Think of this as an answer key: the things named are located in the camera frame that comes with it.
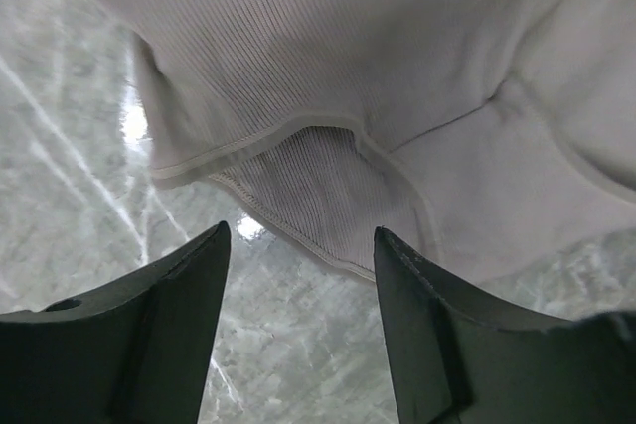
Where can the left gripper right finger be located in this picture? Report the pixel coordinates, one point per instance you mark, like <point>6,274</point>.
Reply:
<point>459,354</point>

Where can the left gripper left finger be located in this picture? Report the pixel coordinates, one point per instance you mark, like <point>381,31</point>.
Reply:
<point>135,350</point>

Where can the grey underwear beige waistband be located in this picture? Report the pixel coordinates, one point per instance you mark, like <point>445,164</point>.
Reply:
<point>487,134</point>

